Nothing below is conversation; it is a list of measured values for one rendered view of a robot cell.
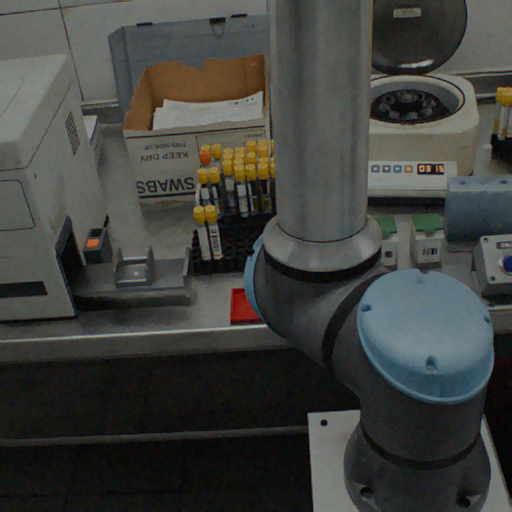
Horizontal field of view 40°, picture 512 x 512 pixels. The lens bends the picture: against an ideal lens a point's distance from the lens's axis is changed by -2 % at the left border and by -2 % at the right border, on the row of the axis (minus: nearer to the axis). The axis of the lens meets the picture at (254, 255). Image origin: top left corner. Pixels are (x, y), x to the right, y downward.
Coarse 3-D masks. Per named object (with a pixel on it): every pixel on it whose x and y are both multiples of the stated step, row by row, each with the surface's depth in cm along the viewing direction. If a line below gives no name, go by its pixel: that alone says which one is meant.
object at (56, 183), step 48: (0, 96) 95; (48, 96) 97; (0, 144) 85; (48, 144) 96; (0, 192) 89; (48, 192) 94; (96, 192) 117; (0, 240) 94; (48, 240) 94; (0, 288) 100; (48, 288) 99
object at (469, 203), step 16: (448, 176) 105; (464, 176) 105; (480, 176) 104; (496, 176) 104; (448, 192) 104; (464, 192) 102; (480, 192) 102; (496, 192) 101; (448, 208) 104; (464, 208) 104; (480, 208) 103; (496, 208) 103; (448, 224) 106; (464, 224) 105; (480, 224) 105; (496, 224) 105; (448, 240) 108; (464, 240) 107
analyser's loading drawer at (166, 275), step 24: (96, 264) 106; (120, 264) 103; (144, 264) 105; (168, 264) 104; (192, 264) 105; (72, 288) 102; (96, 288) 102; (120, 288) 101; (144, 288) 101; (168, 288) 100
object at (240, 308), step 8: (240, 288) 104; (232, 296) 102; (240, 296) 103; (232, 304) 101; (240, 304) 102; (248, 304) 102; (232, 312) 100; (240, 312) 100; (248, 312) 100; (232, 320) 98; (240, 320) 98; (248, 320) 98; (256, 320) 98
